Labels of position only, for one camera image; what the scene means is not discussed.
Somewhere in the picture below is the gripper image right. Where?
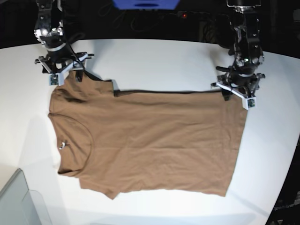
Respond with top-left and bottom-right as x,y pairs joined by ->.
210,72 -> 265,101

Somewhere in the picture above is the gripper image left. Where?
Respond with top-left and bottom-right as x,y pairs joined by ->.
34,44 -> 94,82

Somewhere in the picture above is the brown t-shirt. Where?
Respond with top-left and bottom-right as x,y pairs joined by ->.
48,73 -> 247,199

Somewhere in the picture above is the blue box at top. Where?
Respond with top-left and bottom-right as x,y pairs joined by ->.
113,0 -> 180,10

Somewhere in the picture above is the black power strip red light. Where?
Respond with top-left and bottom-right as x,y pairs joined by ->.
175,11 -> 230,21

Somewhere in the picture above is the translucent plastic bin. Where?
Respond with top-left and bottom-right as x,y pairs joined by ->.
0,169 -> 52,225

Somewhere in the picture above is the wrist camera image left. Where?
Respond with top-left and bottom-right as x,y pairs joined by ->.
49,74 -> 64,86

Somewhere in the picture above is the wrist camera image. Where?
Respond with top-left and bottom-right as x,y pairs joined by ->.
242,97 -> 256,110
49,74 -> 64,86

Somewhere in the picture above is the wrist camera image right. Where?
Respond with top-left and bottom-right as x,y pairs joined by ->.
242,97 -> 256,110

